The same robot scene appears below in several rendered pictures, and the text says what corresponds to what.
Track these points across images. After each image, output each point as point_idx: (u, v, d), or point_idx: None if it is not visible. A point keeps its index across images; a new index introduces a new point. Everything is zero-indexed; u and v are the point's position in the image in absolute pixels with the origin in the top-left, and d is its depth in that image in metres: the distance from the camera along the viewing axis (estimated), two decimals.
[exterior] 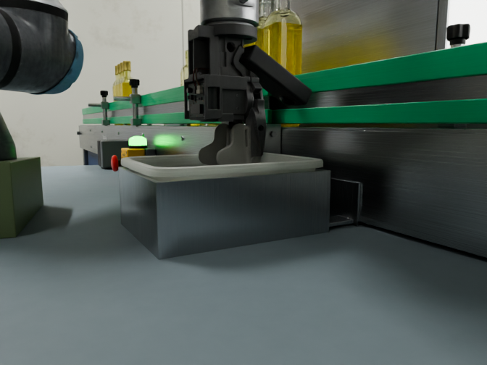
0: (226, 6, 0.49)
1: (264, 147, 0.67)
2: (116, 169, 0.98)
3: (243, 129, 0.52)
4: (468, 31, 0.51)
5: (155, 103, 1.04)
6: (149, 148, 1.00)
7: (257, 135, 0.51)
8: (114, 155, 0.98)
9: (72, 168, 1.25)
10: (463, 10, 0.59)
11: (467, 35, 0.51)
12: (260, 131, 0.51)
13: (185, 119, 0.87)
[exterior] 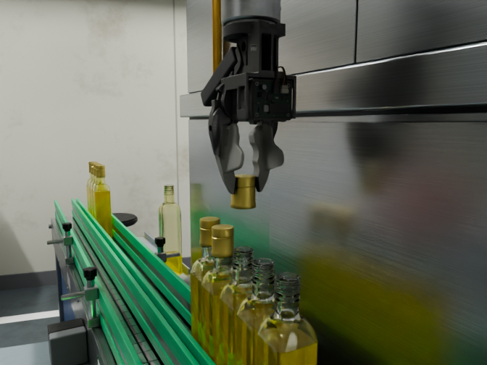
0: (280, 12, 0.51)
1: None
2: None
3: (267, 129, 0.55)
4: None
5: (111, 329, 0.76)
6: None
7: (274, 134, 0.57)
8: None
9: (14, 363, 0.98)
10: None
11: None
12: (272, 130, 0.57)
13: None
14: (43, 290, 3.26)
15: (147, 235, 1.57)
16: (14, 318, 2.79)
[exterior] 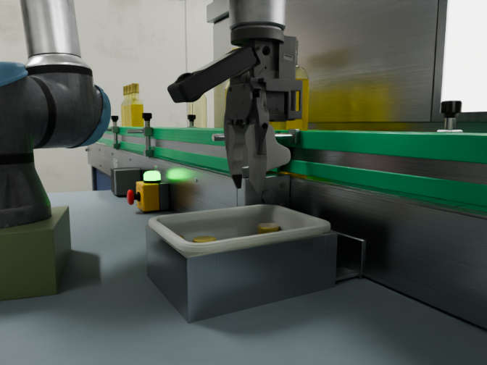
0: None
1: (275, 197, 0.73)
2: (132, 203, 1.04)
3: (243, 127, 0.59)
4: (460, 107, 0.57)
5: (168, 139, 1.10)
6: (163, 183, 1.06)
7: None
8: (130, 190, 1.04)
9: (86, 195, 1.31)
10: (456, 80, 0.65)
11: (459, 111, 0.57)
12: (228, 128, 0.60)
13: (198, 161, 0.93)
14: None
15: None
16: None
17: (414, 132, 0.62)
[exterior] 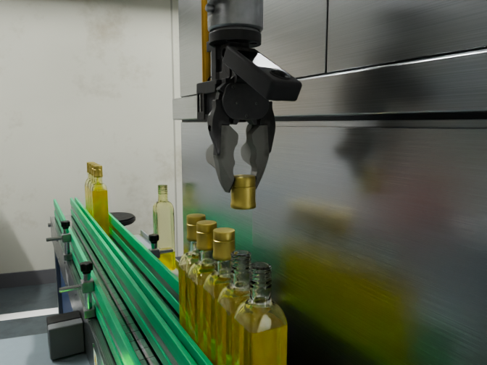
0: (207, 20, 0.55)
1: None
2: None
3: None
4: None
5: (106, 319, 0.82)
6: None
7: (211, 135, 0.54)
8: None
9: (14, 353, 1.03)
10: None
11: None
12: (211, 131, 0.53)
13: None
14: (43, 288, 3.32)
15: (143, 232, 1.62)
16: (14, 315, 2.85)
17: None
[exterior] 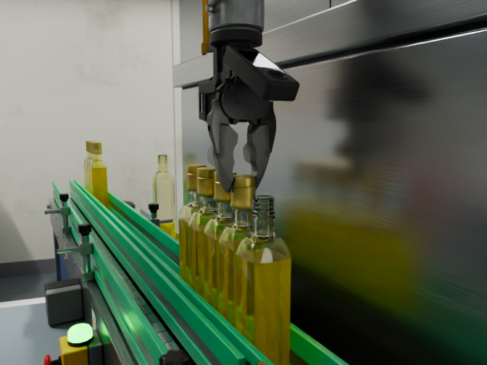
0: (209, 21, 0.55)
1: None
2: None
3: None
4: None
5: (104, 276, 0.80)
6: (94, 345, 0.76)
7: (211, 135, 0.54)
8: (47, 357, 0.75)
9: (11, 320, 1.01)
10: None
11: None
12: (211, 130, 0.53)
13: (131, 347, 0.63)
14: (42, 277, 3.30)
15: (143, 210, 1.60)
16: (14, 303, 2.83)
17: None
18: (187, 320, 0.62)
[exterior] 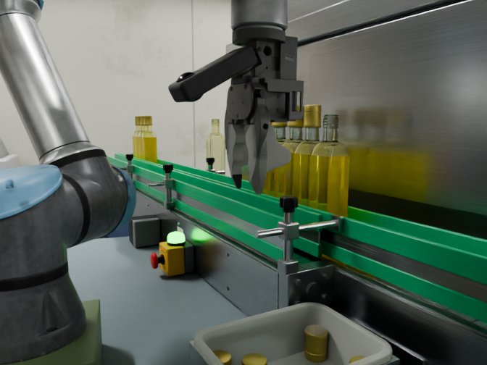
0: None
1: (319, 290, 0.69)
2: (156, 267, 1.00)
3: (243, 127, 0.59)
4: None
5: (192, 197, 1.06)
6: (188, 245, 1.01)
7: None
8: (154, 253, 1.00)
9: (103, 245, 1.27)
10: None
11: None
12: (229, 128, 0.60)
13: (228, 232, 0.88)
14: None
15: None
16: None
17: (477, 239, 0.57)
18: (269, 211, 0.87)
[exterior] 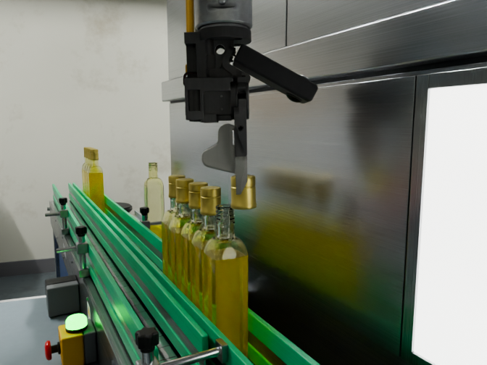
0: (206, 11, 0.50)
1: None
2: (49, 359, 0.86)
3: (230, 129, 0.53)
4: None
5: (98, 272, 0.92)
6: (88, 332, 0.87)
7: (238, 135, 0.51)
8: (48, 342, 0.86)
9: (16, 312, 1.13)
10: (433, 320, 0.46)
11: None
12: (241, 131, 0.51)
13: (119, 331, 0.74)
14: (42, 277, 3.41)
15: (137, 212, 1.72)
16: (15, 300, 2.95)
17: None
18: (166, 308, 0.73)
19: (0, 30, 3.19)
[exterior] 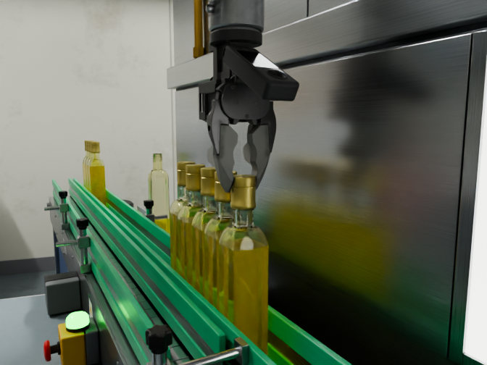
0: (209, 21, 0.55)
1: None
2: (48, 361, 0.79)
3: None
4: None
5: (101, 267, 0.85)
6: (90, 332, 0.81)
7: (211, 135, 0.54)
8: (47, 342, 0.80)
9: (13, 311, 1.06)
10: None
11: None
12: (211, 130, 0.53)
13: (124, 330, 0.68)
14: (42, 275, 3.35)
15: (139, 208, 1.66)
16: None
17: None
18: (176, 305, 0.67)
19: None
